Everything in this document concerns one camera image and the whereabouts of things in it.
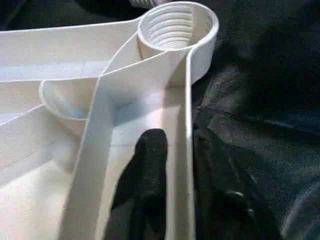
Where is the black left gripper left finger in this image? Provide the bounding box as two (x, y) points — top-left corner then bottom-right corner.
(104, 128), (169, 240)

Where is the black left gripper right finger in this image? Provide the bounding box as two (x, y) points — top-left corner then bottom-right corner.
(193, 128), (273, 240)

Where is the black mat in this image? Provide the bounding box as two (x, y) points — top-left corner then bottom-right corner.
(0, 0), (320, 240)

